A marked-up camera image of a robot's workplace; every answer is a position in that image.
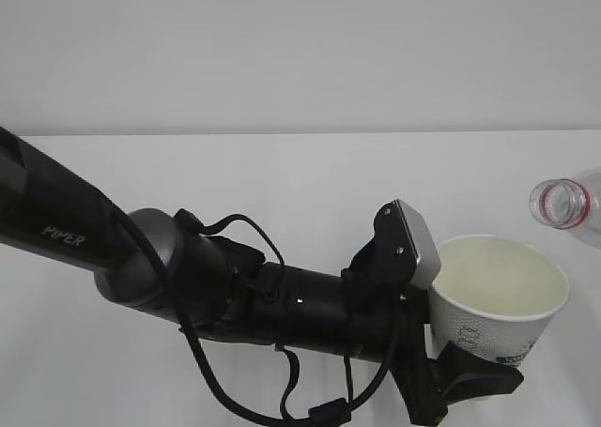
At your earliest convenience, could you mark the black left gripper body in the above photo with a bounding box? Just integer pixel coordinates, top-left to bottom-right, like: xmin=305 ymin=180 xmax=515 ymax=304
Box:
xmin=341 ymin=243 xmax=448 ymax=425

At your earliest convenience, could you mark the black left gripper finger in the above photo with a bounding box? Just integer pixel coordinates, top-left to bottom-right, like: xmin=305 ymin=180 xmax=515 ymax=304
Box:
xmin=429 ymin=342 xmax=524 ymax=411

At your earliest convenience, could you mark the white paper cup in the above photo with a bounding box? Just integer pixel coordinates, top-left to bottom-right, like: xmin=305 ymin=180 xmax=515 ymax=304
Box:
xmin=428 ymin=235 xmax=570 ymax=367

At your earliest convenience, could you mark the clear plastic water bottle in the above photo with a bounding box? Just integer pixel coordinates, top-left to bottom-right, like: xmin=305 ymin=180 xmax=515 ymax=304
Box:
xmin=529 ymin=167 xmax=600 ymax=250

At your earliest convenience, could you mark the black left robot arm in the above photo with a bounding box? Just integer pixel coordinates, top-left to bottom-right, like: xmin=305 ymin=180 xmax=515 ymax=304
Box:
xmin=1 ymin=130 xmax=523 ymax=426

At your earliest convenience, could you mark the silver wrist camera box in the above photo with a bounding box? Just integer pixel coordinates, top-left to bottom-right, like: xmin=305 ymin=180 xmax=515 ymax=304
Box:
xmin=394 ymin=199 xmax=441 ymax=290

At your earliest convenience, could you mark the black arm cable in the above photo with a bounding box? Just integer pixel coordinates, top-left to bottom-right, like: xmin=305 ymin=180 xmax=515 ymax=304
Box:
xmin=112 ymin=208 xmax=409 ymax=422

